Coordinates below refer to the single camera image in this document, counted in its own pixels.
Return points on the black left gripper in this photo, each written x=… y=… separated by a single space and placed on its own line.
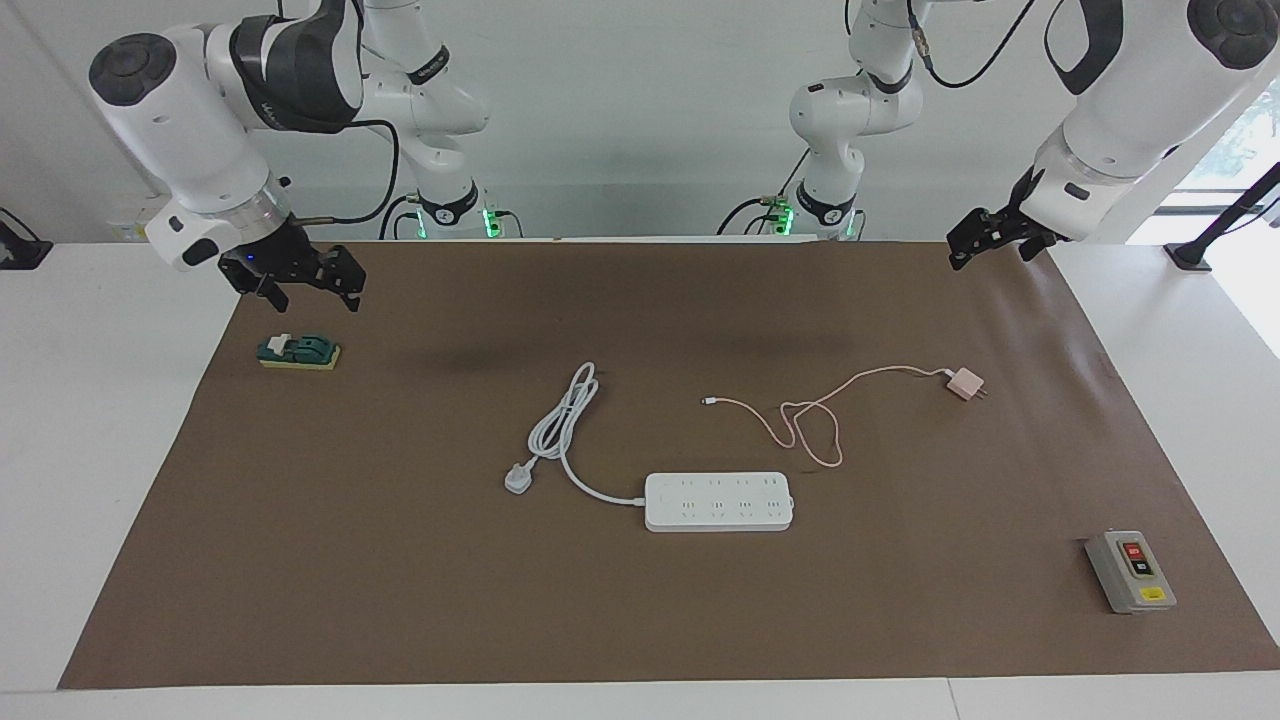
x=1005 y=228

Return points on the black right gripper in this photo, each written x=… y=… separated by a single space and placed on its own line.
x=285 y=258

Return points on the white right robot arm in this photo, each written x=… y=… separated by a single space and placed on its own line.
x=180 y=110

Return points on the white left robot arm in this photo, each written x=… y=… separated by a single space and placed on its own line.
x=1130 y=110

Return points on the black metal stand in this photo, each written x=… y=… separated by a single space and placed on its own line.
x=1215 y=225

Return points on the brown table mat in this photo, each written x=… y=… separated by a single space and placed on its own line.
x=400 y=560

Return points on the green knife switch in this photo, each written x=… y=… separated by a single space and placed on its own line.
x=300 y=351

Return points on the black clamp bracket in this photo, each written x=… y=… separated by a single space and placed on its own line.
x=20 y=250

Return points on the grey on-off switch box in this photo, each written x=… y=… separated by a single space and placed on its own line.
x=1130 y=572

